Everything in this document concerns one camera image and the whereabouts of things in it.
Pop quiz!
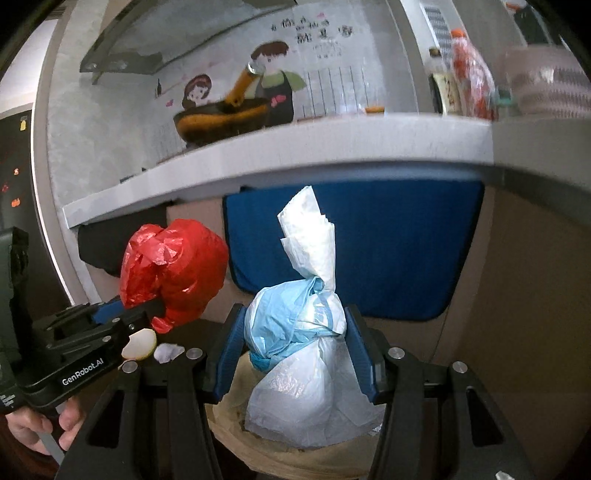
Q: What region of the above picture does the grey range hood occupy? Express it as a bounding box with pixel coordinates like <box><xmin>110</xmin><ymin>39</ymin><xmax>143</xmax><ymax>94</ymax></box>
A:
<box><xmin>79</xmin><ymin>0</ymin><xmax>297</xmax><ymax>86</ymax></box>

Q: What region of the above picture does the red plastic bag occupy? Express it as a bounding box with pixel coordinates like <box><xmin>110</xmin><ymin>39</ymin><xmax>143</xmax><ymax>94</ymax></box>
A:
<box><xmin>119</xmin><ymin>219</ymin><xmax>230</xmax><ymax>335</ymax></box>

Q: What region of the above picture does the crumpled white tissue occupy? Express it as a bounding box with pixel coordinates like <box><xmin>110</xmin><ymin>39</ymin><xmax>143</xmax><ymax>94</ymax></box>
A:
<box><xmin>153</xmin><ymin>342</ymin><xmax>186</xmax><ymax>365</ymax></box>

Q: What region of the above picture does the cartoon cooking wall sticker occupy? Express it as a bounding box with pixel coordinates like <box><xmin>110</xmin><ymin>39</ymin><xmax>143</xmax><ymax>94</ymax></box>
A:
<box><xmin>154</xmin><ymin>9</ymin><xmax>387</xmax><ymax>149</ymax></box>

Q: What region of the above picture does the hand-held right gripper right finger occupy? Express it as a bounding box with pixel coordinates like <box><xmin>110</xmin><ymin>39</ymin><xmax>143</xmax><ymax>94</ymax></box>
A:
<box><xmin>344</xmin><ymin>305</ymin><xmax>539</xmax><ymax>480</ymax></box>

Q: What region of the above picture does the white and blue plastic bag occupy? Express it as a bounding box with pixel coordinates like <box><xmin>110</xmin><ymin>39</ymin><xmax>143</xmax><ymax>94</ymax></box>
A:
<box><xmin>244</xmin><ymin>185</ymin><xmax>387</xmax><ymax>449</ymax></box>

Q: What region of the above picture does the blue hanging cloth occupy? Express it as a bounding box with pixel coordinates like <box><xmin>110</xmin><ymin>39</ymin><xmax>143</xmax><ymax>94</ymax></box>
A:
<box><xmin>223</xmin><ymin>180</ymin><xmax>485</xmax><ymax>322</ymax></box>

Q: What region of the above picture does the person's left hand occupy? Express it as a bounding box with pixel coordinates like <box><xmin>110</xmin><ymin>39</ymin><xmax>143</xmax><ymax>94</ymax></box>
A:
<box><xmin>7</xmin><ymin>394</ymin><xmax>86</xmax><ymax>456</ymax></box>

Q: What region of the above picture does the cream eggshell piece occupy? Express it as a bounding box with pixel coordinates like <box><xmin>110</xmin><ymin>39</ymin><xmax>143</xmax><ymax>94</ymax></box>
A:
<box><xmin>121</xmin><ymin>329</ymin><xmax>158</xmax><ymax>361</ymax></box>

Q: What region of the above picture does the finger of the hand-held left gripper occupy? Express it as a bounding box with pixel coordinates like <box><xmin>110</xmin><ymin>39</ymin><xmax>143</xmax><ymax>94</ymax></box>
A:
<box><xmin>113</xmin><ymin>299</ymin><xmax>167</xmax><ymax>343</ymax></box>
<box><xmin>90</xmin><ymin>298</ymin><xmax>126</xmax><ymax>326</ymax></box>

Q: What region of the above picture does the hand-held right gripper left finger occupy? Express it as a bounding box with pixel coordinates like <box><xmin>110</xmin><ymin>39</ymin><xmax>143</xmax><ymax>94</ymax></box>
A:
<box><xmin>55</xmin><ymin>302</ymin><xmax>250</xmax><ymax>480</ymax></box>

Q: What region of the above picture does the black refrigerator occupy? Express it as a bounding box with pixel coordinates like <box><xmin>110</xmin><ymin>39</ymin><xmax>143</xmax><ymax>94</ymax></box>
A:
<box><xmin>0</xmin><ymin>108</ymin><xmax>71</xmax><ymax>315</ymax></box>

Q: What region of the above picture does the dark cloth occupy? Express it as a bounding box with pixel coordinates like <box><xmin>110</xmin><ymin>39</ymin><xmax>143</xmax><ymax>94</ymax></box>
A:
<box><xmin>77</xmin><ymin>203</ymin><xmax>170</xmax><ymax>278</ymax></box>

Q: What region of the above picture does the dark sauce bottle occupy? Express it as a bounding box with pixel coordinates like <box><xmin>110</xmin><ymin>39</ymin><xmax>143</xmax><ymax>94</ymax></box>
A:
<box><xmin>427</xmin><ymin>46</ymin><xmax>465</xmax><ymax>116</ymax></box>

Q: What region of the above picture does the beige plastic bag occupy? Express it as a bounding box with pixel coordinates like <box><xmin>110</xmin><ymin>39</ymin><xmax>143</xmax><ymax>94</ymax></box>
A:
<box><xmin>205</xmin><ymin>351</ymin><xmax>387</xmax><ymax>480</ymax></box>

